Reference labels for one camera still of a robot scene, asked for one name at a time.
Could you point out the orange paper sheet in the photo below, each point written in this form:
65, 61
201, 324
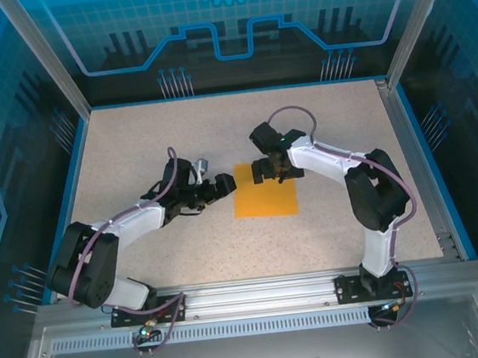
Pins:
267, 201

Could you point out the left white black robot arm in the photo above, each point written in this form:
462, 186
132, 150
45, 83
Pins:
82, 272

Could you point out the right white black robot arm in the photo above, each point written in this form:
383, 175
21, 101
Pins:
378, 198

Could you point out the aluminium mounting rail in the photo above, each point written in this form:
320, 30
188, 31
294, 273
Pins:
260, 296

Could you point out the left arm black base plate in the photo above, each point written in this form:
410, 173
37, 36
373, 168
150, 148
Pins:
172, 312

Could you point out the aluminium side rail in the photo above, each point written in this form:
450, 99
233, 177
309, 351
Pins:
416, 160

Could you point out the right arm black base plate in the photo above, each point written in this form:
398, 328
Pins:
348, 289

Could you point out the aluminium frame post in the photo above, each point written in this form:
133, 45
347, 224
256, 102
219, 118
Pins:
46, 58
418, 19

